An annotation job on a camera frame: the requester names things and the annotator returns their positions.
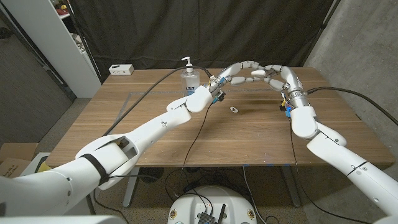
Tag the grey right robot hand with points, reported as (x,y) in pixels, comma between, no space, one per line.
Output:
(287,77)

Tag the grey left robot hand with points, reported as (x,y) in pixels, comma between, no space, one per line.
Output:
(231,73)

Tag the white AirPods case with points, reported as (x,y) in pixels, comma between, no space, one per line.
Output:
(258,73)

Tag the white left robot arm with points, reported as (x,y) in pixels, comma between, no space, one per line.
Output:
(124,149)

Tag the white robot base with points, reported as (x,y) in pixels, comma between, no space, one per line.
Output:
(192,205)

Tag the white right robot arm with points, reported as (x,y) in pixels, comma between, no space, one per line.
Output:
(335,146)

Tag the clear hand sanitizer pump bottle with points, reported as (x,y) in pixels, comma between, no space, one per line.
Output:
(189,79)

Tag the black backdrop stand pole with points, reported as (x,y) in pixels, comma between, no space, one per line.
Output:
(320,31)
(85,43)

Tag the black backdrop curtain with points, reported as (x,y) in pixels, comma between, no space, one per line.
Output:
(155,31)

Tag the grey metal table leg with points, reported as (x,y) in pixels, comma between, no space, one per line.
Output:
(130,189)
(290,186)

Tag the white power strip box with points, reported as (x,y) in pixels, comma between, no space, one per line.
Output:
(121,69)

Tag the black round fan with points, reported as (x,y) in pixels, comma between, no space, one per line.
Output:
(151,172)

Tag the black antenna module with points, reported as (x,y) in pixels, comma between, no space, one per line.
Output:
(208,217)

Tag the white shelf cabinet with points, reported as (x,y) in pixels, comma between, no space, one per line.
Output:
(56,46)

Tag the white floor board black marks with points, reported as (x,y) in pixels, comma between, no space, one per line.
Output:
(40,163)

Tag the brown cardboard box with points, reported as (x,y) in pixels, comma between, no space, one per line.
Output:
(12,158)

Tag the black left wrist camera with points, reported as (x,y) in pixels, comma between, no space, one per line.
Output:
(219,96)

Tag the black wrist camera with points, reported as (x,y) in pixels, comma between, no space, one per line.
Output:
(219,96)
(285,107)

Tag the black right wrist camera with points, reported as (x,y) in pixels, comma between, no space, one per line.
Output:
(285,107)

